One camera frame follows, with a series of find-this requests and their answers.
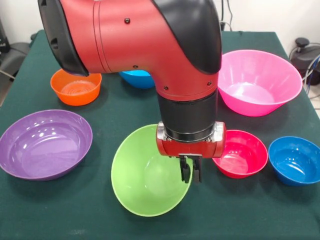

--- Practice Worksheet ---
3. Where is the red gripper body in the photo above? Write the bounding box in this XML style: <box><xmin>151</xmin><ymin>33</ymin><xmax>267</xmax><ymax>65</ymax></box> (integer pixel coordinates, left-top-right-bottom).
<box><xmin>156</xmin><ymin>121</ymin><xmax>227</xmax><ymax>160</ymax></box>

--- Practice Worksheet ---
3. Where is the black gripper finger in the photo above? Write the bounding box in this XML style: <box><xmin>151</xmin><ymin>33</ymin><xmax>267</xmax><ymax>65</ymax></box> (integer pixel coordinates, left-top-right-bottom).
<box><xmin>192</xmin><ymin>156</ymin><xmax>204</xmax><ymax>184</ymax></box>
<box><xmin>178</xmin><ymin>154</ymin><xmax>191</xmax><ymax>183</ymax></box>

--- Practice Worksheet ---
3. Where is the green bowl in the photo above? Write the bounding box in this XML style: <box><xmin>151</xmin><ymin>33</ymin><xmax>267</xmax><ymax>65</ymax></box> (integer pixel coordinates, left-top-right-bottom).
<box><xmin>110</xmin><ymin>124</ymin><xmax>194</xmax><ymax>218</ymax></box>

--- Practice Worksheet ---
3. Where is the large pink bowl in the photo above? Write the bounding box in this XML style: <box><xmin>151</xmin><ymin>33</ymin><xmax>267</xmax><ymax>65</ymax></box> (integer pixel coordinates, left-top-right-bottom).
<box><xmin>216</xmin><ymin>49</ymin><xmax>304</xmax><ymax>118</ymax></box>

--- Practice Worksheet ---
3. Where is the red bowl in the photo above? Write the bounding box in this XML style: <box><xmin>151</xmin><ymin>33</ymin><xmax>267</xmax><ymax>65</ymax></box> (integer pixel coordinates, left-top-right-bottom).
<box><xmin>211</xmin><ymin>129</ymin><xmax>269</xmax><ymax>180</ymax></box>

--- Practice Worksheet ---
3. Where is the dark green tablecloth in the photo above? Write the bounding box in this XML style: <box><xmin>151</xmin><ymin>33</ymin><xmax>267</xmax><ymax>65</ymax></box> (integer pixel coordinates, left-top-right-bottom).
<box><xmin>0</xmin><ymin>29</ymin><xmax>320</xmax><ymax>240</ymax></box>

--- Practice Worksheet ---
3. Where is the large light blue bowl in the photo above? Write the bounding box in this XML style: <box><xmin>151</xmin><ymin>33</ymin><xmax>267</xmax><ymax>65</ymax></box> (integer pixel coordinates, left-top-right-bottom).
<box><xmin>118</xmin><ymin>70</ymin><xmax>156</xmax><ymax>90</ymax></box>

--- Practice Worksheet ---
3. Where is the small dark blue bowl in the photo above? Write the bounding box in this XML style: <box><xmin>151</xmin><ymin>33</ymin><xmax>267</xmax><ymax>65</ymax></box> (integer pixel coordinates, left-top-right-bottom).
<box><xmin>268</xmin><ymin>136</ymin><xmax>320</xmax><ymax>187</ymax></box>

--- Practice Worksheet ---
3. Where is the orange bowl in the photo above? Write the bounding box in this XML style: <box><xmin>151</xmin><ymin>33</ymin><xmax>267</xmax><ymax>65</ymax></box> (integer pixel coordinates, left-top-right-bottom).
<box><xmin>50</xmin><ymin>68</ymin><xmax>103</xmax><ymax>107</ymax></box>

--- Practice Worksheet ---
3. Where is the purple bowl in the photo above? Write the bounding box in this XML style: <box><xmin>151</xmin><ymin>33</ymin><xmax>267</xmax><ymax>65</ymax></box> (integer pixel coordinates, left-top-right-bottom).
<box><xmin>0</xmin><ymin>109</ymin><xmax>94</xmax><ymax>182</ymax></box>

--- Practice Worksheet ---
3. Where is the black floor stand base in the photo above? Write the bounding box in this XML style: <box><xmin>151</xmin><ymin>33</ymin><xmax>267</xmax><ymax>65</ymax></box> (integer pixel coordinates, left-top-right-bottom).
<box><xmin>0</xmin><ymin>18</ymin><xmax>32</xmax><ymax>78</ymax></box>
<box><xmin>289</xmin><ymin>37</ymin><xmax>320</xmax><ymax>76</ymax></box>

